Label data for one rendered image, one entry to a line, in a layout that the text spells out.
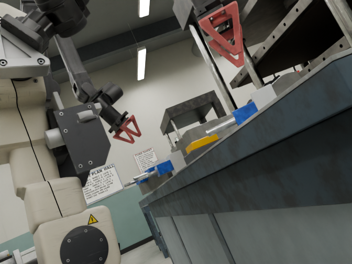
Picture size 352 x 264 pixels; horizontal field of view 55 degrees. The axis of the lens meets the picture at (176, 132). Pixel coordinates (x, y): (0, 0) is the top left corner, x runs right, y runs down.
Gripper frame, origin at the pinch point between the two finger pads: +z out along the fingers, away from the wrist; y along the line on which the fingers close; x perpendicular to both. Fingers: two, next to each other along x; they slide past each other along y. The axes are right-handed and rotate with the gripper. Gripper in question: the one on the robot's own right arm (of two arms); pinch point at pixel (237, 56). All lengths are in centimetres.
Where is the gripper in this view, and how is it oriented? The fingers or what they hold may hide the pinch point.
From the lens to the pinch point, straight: 61.5
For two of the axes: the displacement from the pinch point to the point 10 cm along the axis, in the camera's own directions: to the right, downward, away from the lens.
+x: -8.8, 4.4, 2.0
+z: 4.1, 8.9, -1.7
